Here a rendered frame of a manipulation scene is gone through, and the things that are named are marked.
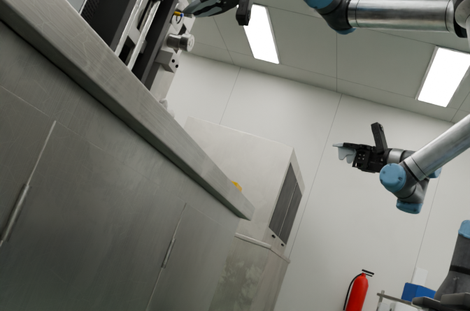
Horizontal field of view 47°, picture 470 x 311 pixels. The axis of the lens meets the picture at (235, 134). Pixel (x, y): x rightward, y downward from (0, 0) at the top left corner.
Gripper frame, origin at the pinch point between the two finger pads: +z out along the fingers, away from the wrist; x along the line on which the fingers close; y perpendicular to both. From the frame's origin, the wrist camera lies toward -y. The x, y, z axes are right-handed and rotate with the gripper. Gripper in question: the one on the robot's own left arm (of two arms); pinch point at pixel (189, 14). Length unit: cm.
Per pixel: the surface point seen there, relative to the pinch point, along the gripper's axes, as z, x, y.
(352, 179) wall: -66, -449, 29
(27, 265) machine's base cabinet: 21, 64, -61
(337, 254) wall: -22, -449, -36
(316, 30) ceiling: -77, -313, 135
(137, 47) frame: 8.6, 33.7, -23.5
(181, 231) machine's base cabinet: 15, 18, -53
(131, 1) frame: 5.3, 43.6, -21.4
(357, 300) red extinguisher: -22, -432, -82
